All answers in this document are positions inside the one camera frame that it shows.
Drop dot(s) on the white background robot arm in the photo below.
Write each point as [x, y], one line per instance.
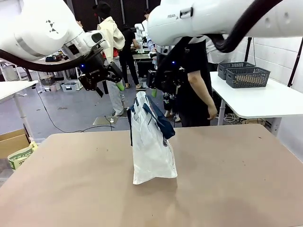
[139, 28]

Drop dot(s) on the flat cardboard box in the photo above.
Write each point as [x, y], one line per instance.
[255, 121]

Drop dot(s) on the background person black clothes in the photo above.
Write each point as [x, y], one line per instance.
[129, 40]

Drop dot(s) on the white side table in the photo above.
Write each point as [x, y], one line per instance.
[255, 101]

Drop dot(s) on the clear plastic storage bin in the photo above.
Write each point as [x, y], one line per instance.
[69, 87]

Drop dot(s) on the upright black stand pole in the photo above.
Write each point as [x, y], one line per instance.
[248, 49]

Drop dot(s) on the dark plastic storage bin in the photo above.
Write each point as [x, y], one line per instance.
[47, 80]

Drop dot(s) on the background person black hair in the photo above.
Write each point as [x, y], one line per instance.
[147, 13]

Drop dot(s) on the person in black t-shirt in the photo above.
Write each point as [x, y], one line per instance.
[196, 108]

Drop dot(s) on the person's right hand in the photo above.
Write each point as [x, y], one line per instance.
[212, 113]

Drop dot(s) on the slanted black stand pole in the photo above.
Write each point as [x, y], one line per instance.
[295, 62]

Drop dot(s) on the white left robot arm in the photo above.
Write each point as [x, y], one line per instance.
[35, 23]

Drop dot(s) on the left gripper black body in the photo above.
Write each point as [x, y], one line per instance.
[93, 76]

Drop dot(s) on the small background work table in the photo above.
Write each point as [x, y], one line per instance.
[140, 56]

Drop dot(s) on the white height-adjustable table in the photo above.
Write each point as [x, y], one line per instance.
[11, 88]

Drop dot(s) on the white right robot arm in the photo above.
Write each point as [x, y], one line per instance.
[213, 16]

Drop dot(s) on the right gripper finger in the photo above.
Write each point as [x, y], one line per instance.
[152, 79]
[180, 75]

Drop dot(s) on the mannequin with beige jacket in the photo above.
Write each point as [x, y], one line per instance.
[111, 35]

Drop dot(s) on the person's right forearm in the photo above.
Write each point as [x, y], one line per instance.
[200, 87]

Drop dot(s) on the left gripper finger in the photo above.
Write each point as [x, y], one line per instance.
[116, 75]
[99, 91]

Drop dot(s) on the brown cardboard box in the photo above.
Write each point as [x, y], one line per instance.
[13, 142]

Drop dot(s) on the grey woven plastic basket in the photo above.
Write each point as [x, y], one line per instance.
[233, 66]
[247, 78]

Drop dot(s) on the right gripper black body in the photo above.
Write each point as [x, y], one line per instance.
[166, 76]

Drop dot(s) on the metal mannequin floor plate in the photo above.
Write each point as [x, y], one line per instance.
[101, 121]

